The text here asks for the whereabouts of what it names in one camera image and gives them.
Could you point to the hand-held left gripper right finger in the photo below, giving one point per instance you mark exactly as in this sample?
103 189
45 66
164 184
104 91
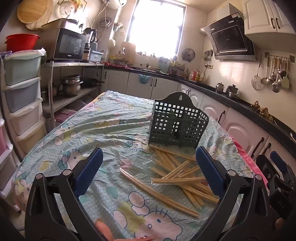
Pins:
209 171

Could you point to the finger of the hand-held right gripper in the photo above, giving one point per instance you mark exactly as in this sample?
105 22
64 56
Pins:
278 161
263 169

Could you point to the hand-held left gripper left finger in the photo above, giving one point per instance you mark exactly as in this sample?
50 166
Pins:
89 172

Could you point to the pile of bamboo chopsticks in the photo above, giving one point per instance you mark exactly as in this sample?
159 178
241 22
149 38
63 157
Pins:
175 180

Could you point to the dark green utensil basket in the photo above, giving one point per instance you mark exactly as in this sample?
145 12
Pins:
161 120

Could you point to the row of hanging kitchen utensils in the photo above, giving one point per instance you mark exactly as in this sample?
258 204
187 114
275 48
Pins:
275 78

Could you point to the person's right hand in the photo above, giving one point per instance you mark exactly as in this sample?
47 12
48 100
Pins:
279 224

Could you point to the person's left hand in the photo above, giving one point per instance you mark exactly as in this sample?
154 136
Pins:
104 231

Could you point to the pink blanket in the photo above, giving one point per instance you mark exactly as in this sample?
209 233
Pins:
245 157

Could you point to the cartoon printed tablecloth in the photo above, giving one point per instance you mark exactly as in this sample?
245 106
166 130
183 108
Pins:
104 129

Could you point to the ginger roots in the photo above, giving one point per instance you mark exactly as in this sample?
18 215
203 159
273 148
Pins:
261 110

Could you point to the white base cabinets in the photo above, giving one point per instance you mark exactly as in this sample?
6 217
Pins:
215 109

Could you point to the purple plastic lid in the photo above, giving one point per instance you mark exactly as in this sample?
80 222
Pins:
64 114

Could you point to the black kitchen countertop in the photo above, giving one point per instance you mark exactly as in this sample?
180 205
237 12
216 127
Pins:
245 104

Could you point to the metal shelf rack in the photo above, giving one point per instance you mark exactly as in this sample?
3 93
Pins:
69 99

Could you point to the pink white drawer unit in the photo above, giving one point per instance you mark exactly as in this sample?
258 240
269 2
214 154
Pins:
7 166

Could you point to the large steel kettle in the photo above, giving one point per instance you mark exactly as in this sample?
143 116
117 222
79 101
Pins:
232 91

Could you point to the small steel kettle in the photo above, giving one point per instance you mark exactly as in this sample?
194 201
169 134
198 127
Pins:
220 87

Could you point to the stack of steel pots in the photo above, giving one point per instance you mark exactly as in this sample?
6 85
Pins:
71 85

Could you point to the small steel pot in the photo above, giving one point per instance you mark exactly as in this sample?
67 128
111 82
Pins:
49 92

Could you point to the black frying pan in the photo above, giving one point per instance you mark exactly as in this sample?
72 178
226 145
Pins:
91 82

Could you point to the cluster of condiment bottles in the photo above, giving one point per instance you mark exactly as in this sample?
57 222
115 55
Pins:
196 75

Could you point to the pastel plastic drawer unit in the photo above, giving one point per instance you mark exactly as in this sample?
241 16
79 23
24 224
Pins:
20 92

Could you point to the black dish rack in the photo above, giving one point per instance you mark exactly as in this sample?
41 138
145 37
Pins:
177 69

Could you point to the blue hanging bin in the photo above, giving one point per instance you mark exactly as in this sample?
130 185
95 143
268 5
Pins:
144 79

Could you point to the red cloth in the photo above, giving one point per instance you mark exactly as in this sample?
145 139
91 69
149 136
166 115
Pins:
114 65

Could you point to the small hanging utensil cluster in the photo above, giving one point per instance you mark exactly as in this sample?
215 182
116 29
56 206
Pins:
208 58

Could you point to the teal desktop drawer organiser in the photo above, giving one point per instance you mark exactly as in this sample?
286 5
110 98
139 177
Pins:
163 64

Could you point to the light blue storage box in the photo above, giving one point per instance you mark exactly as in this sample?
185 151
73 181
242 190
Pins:
96 56

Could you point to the black blender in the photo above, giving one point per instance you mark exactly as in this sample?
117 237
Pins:
89 46

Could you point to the wooden cutting board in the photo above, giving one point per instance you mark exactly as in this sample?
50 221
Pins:
128 52

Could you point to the black microwave oven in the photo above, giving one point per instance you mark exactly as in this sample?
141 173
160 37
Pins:
69 44

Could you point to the black range hood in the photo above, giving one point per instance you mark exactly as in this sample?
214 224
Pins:
229 39

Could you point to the red plastic basin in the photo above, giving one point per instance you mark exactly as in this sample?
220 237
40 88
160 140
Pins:
22 41

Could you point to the grey plastic container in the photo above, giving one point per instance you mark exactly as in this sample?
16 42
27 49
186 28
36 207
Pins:
57 25

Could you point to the kitchen window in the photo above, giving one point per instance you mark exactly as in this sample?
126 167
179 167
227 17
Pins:
155 27

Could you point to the round woven bamboo mat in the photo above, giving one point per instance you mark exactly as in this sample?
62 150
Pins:
37 26

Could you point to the glass pot lid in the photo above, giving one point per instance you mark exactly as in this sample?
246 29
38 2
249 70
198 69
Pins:
67 8

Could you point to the white water heater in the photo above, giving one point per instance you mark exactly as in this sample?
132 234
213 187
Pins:
115 3

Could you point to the round wooden board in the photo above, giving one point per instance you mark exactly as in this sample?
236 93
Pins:
32 10

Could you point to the grey wall fan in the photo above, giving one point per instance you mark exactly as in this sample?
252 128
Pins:
188 55

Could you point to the white wall cabinet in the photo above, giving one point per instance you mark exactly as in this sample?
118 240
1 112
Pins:
261 18

